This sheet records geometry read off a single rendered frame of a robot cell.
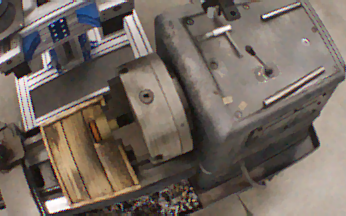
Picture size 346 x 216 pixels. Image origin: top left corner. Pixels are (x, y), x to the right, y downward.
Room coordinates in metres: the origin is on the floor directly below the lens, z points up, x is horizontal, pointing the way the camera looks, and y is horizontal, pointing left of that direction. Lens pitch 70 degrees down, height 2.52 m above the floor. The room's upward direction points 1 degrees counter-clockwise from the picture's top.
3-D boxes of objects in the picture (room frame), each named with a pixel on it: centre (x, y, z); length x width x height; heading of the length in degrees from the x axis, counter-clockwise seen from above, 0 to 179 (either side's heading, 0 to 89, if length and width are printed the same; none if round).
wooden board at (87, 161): (0.43, 0.32, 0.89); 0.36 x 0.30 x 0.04; 22
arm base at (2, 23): (0.92, 0.73, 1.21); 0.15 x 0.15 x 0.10
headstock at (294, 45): (0.70, -0.29, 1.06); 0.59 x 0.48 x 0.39; 112
